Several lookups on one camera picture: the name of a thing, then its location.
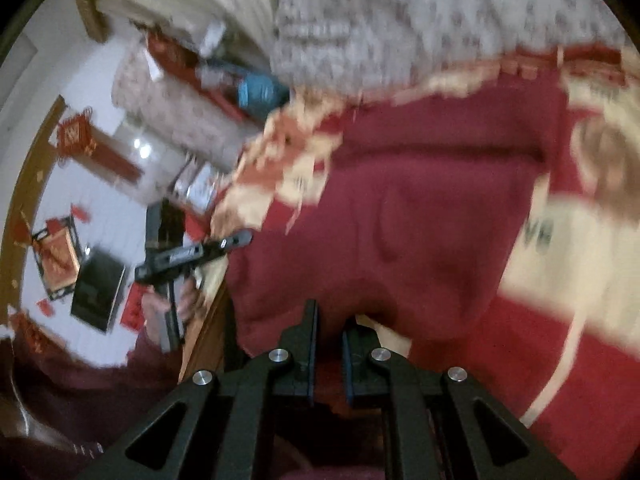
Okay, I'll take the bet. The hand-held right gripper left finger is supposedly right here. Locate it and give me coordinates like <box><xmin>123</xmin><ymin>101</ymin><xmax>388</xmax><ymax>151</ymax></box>
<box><xmin>95</xmin><ymin>299</ymin><xmax>321</xmax><ymax>480</ymax></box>

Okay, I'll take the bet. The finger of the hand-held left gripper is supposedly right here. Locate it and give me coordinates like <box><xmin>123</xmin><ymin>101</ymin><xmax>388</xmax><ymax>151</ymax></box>
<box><xmin>199</xmin><ymin>229</ymin><xmax>254</xmax><ymax>259</ymax></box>

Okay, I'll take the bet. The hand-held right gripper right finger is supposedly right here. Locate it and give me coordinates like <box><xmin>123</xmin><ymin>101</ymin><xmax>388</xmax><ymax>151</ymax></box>
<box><xmin>342</xmin><ymin>314</ymin><xmax>577</xmax><ymax>480</ymax></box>

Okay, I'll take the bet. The maroon garment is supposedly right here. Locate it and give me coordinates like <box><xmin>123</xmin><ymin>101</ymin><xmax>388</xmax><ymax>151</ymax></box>
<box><xmin>224</xmin><ymin>67</ymin><xmax>576</xmax><ymax>363</ymax></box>

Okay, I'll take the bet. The person's left hand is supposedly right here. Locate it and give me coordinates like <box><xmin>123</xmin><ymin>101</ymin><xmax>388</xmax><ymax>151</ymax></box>
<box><xmin>141</xmin><ymin>275</ymin><xmax>209</xmax><ymax>333</ymax></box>

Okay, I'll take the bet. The red paper square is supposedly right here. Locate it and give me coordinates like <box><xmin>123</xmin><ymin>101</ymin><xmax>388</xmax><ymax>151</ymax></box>
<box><xmin>119</xmin><ymin>281</ymin><xmax>150</xmax><ymax>332</ymax></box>

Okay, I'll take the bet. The framed red picture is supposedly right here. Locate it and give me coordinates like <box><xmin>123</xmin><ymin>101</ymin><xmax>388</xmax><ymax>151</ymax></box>
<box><xmin>29</xmin><ymin>214</ymin><xmax>85</xmax><ymax>302</ymax></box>

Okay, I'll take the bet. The floral rolled quilt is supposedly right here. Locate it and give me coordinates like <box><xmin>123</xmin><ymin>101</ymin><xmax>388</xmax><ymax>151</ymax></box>
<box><xmin>111</xmin><ymin>35</ymin><xmax>263</xmax><ymax>173</ymax></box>

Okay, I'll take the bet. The blue packet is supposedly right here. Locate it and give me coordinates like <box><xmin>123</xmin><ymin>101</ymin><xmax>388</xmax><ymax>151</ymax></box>
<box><xmin>236</xmin><ymin>71</ymin><xmax>292</xmax><ymax>115</ymax></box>

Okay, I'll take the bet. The red and cream printed blanket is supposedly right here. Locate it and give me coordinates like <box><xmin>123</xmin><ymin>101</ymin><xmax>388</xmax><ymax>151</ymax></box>
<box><xmin>209</xmin><ymin>44</ymin><xmax>640</xmax><ymax>480</ymax></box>

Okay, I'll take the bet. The floral bed sheet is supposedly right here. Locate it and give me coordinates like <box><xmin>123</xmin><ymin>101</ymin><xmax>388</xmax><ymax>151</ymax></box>
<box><xmin>270</xmin><ymin>0</ymin><xmax>632</xmax><ymax>103</ymax></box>

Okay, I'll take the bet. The dark wall screen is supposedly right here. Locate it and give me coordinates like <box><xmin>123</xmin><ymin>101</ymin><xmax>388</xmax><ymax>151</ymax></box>
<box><xmin>69</xmin><ymin>246</ymin><xmax>127</xmax><ymax>335</ymax></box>

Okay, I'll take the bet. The wooden bed frame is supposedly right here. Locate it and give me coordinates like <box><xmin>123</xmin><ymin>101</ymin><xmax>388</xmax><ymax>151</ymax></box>
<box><xmin>177</xmin><ymin>272</ymin><xmax>238</xmax><ymax>386</ymax></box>

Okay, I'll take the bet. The red knot wall ornament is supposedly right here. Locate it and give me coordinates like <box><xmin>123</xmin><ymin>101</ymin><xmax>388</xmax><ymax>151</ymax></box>
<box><xmin>50</xmin><ymin>106</ymin><xmax>147</xmax><ymax>187</ymax></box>

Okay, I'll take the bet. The wooden door frame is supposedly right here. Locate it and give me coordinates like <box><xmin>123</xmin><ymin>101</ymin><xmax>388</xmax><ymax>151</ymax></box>
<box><xmin>0</xmin><ymin>94</ymin><xmax>68</xmax><ymax>311</ymax></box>

